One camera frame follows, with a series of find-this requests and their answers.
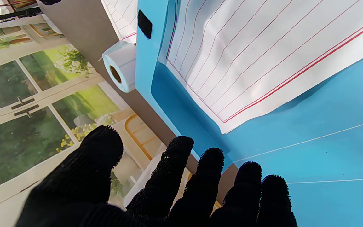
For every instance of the red lined paper sheet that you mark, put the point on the red lined paper sheet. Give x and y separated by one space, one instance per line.
247 47
124 15

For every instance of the black backdrop stand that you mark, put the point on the black backdrop stand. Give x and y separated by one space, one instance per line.
5 17

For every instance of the light blue label roll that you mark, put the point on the light blue label roll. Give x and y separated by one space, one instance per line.
123 63

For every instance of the black velcro patch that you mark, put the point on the black velcro patch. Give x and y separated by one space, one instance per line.
144 23

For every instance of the garden window backdrop banner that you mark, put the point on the garden window backdrop banner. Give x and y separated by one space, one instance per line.
27 126

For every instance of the blue file box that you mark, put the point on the blue file box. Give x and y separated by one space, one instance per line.
326 157

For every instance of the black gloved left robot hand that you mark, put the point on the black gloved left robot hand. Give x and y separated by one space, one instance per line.
74 192

